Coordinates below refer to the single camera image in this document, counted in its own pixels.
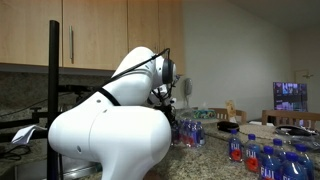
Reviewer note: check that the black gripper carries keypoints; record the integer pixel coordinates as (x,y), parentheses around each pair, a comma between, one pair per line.
(168,112)

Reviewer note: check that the Fiji water bottle moved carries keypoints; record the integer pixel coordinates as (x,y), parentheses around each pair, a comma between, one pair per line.
(291,169)
(270,167)

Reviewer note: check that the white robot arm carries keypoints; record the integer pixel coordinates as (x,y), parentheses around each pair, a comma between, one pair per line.
(113,126)

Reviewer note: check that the shrink-wrapped Fiji bottle pack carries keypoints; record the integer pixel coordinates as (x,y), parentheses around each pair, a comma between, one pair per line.
(189,133)

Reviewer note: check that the Fiji bottle far left row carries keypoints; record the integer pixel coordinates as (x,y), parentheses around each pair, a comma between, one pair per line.
(235,147)

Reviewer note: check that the fiji bottle in row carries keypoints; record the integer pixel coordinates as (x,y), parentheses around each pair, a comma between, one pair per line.
(305,160)
(279,151)
(252,154)

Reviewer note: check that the tissue box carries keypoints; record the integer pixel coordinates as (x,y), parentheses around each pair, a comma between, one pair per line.
(204,114)

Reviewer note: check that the wooden chair near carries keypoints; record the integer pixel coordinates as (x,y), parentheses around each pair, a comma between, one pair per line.
(225,114)

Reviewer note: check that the wooden chair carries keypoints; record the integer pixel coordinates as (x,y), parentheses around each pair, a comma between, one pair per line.
(225,114)
(296,118)

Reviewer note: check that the black glasses case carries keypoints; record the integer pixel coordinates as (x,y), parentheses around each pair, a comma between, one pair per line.
(227,126)

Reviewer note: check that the wooden upper cabinets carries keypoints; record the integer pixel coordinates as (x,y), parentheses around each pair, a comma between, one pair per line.
(94,34)

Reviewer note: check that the wooden chair far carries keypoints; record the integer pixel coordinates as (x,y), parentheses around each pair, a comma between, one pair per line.
(296,118)

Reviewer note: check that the television screen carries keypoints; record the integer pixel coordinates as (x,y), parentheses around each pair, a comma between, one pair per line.
(290,96)

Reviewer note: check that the white paper tag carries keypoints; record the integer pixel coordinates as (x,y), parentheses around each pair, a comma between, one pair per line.
(23,135)

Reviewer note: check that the wall phone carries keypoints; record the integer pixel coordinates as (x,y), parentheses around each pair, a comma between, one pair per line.
(188,86)

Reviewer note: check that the black camera stand pole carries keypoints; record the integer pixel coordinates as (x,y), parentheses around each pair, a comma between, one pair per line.
(54,169)

